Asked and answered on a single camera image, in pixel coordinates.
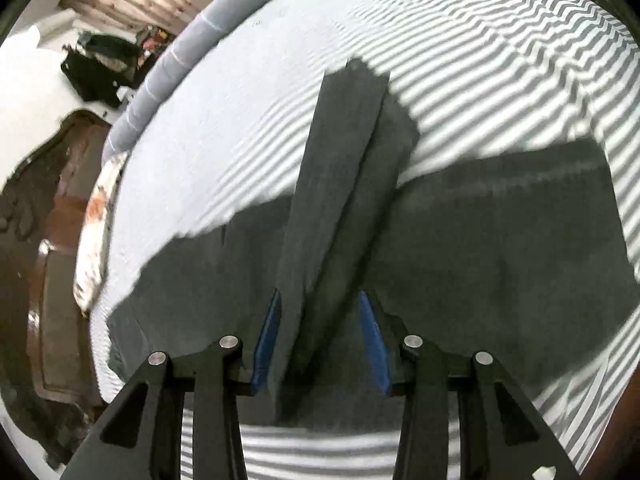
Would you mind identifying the dark wooden headboard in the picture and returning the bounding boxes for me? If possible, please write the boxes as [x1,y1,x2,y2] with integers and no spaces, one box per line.
[0,110,113,466]

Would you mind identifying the white floral pillow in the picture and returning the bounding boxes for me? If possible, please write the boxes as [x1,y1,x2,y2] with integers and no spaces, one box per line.
[72,152,128,316]

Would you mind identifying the grey-blue folded blanket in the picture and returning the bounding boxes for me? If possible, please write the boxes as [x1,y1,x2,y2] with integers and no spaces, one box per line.
[102,0,321,156]

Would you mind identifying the black bag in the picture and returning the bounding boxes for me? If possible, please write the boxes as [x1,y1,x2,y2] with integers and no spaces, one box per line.
[60,30,146,108]

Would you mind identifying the grey white striped bed sheet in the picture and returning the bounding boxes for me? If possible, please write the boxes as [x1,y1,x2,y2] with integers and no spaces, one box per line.
[75,0,640,480]

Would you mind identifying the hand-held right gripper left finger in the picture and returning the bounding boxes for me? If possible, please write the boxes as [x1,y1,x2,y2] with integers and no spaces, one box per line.
[60,289,284,480]

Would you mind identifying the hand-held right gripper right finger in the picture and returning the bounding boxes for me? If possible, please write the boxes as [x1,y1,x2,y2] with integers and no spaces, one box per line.
[359,290,584,480]

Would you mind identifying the dark grey pants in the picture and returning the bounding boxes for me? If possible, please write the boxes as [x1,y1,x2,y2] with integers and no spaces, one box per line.
[107,57,640,431]

